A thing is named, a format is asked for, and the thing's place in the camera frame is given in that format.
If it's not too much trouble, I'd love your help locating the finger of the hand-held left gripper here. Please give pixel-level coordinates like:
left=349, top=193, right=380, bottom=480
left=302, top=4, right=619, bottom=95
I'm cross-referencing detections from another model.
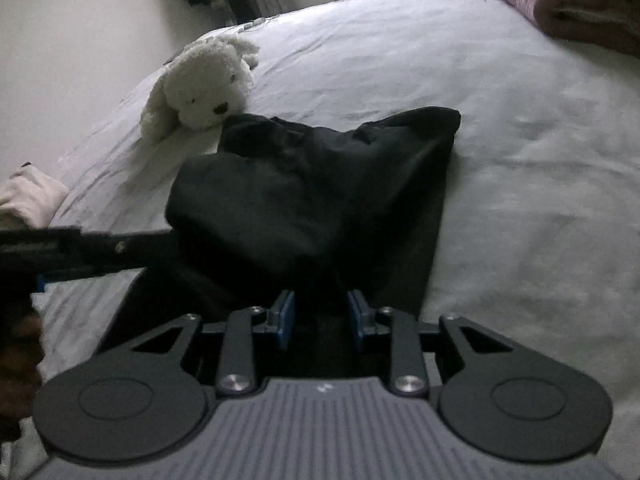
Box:
left=75, top=229, right=176, bottom=276

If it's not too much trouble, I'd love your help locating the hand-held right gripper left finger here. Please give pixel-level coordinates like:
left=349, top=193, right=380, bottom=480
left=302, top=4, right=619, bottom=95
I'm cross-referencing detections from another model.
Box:
left=130, top=290, right=296, bottom=397

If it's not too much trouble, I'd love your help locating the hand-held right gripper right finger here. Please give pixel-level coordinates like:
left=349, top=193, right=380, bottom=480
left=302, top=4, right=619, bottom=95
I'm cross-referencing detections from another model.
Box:
left=346, top=288, right=517, bottom=397

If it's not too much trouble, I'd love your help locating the black garment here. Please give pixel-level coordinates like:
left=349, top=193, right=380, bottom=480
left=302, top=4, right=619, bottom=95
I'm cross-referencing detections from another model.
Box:
left=100, top=106, right=462, bottom=382

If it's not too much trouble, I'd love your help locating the person's left hand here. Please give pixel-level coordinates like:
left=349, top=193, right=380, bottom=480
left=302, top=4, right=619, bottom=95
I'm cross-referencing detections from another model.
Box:
left=0, top=285, right=44, bottom=444

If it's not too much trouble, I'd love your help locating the beige folded cloth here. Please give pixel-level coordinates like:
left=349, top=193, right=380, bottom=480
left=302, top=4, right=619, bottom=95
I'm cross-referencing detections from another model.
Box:
left=0, top=162, right=70, bottom=232

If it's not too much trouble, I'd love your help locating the white plush dog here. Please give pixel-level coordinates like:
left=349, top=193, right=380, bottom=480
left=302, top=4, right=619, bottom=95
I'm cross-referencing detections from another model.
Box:
left=140, top=35, right=261, bottom=142

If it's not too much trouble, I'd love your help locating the bed with grey sheet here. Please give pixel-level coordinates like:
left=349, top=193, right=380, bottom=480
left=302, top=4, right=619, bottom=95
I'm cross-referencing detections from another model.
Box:
left=30, top=0, right=640, bottom=480

